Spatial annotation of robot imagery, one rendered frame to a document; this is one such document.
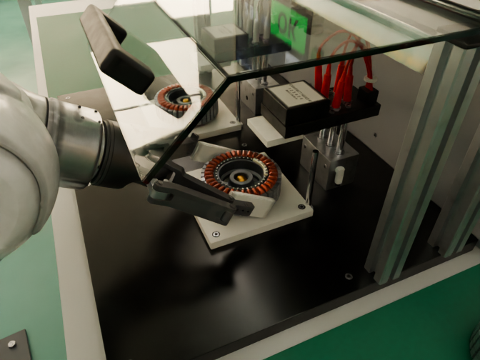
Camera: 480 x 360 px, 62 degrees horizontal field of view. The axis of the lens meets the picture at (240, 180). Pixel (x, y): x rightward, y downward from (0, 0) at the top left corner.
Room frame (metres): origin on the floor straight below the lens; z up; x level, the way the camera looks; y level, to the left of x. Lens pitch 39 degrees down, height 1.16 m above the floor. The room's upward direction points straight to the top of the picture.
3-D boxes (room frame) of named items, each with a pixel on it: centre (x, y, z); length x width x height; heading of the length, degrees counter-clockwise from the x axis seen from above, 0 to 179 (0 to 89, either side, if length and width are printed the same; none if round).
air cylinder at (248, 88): (0.71, -0.04, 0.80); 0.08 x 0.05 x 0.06; 24
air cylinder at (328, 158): (0.49, -0.13, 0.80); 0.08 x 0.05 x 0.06; 24
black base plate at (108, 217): (0.55, 0.03, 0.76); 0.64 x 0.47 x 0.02; 24
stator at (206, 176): (0.43, 0.00, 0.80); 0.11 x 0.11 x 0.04
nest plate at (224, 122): (0.65, 0.10, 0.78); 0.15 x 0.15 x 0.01; 24
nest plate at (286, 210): (0.43, 0.00, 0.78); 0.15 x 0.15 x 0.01; 24
